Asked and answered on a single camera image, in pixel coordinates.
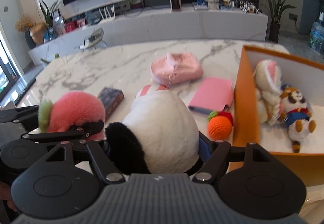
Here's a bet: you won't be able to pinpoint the person's hand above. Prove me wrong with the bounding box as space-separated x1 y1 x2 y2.
0 182 17 212

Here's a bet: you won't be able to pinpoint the orange cardboard box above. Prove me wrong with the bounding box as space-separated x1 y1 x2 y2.
233 45 323 186

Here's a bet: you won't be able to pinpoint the pink fabric pouch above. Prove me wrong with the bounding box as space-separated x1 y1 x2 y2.
150 52 204 87

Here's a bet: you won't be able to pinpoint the orange crochet fruit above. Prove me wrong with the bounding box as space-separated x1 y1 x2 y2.
207 111 234 140

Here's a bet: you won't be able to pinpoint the potted orchid plant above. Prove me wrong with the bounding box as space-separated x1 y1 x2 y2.
265 0 296 43

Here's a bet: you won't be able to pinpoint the pink space heater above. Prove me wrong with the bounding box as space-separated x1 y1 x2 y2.
170 0 182 12

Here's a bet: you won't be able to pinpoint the pink fluffy peach plush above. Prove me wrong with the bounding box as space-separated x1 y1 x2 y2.
38 91 106 140

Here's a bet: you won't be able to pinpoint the raccoon plush blue outfit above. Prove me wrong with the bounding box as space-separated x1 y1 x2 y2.
280 85 316 153

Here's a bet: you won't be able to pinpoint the small desk fan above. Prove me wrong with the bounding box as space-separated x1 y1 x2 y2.
75 27 107 52

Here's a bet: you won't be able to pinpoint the crochet white pink bunny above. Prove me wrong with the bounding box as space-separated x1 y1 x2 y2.
253 59 283 125

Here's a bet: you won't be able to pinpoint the black white toy cars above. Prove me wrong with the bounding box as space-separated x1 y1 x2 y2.
238 1 262 14

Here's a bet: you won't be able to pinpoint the pink card wallet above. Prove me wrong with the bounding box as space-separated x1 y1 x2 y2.
188 77 234 115

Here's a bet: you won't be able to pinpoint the brown round vase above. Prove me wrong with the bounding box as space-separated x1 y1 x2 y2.
29 22 47 45

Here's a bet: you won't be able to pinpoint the plant in blue vase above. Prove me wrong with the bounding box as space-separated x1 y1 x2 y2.
39 0 61 40

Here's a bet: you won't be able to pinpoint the panda plush white black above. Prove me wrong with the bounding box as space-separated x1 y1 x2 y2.
106 85 203 175

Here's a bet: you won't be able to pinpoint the white marble tv console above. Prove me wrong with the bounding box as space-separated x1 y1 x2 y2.
29 7 268 65

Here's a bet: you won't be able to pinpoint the illustrated card box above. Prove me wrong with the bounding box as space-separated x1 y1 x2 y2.
98 87 124 122

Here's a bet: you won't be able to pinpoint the blue water jug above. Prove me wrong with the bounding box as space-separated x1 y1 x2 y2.
309 12 324 56

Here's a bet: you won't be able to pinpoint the white wifi router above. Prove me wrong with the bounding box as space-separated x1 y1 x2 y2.
98 5 116 24

